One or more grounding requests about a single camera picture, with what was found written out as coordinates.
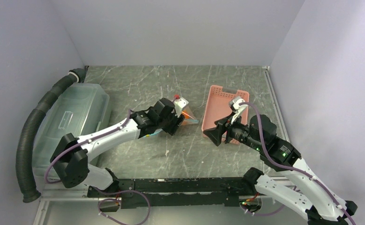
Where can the clear plastic storage bin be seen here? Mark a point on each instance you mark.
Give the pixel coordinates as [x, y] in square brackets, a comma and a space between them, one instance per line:
[81, 109]

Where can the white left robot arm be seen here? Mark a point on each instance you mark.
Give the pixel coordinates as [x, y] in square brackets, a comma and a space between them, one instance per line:
[72, 158]

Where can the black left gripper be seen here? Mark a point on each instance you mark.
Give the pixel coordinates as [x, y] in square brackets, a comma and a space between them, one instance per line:
[177, 122]

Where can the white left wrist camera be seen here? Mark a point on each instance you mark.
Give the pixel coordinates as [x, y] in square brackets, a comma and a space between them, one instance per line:
[180, 104]

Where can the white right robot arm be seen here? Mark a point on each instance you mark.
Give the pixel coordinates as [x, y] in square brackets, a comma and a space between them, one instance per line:
[346, 208]

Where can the orange fruit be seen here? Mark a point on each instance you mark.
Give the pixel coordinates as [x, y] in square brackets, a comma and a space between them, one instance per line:
[188, 120]

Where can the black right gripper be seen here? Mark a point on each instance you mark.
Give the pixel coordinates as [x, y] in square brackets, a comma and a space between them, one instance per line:
[215, 133]

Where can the aluminium frame rail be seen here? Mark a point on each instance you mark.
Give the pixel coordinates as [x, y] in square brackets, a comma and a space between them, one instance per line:
[313, 202]

